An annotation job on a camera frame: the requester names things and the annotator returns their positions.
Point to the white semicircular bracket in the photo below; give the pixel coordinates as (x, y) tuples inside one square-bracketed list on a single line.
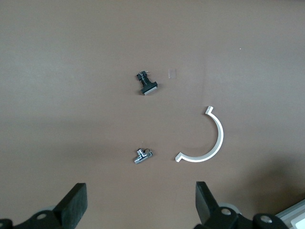
[(220, 133)]

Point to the black switch with grey cap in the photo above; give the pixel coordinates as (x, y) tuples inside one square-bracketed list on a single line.
[(149, 89)]

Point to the upper small metal knob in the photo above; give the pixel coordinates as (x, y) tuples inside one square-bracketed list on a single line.
[(142, 156)]

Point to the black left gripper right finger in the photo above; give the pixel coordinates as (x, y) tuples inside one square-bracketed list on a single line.
[(207, 207)]

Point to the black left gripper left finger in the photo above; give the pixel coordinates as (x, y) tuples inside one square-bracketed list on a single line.
[(69, 210)]

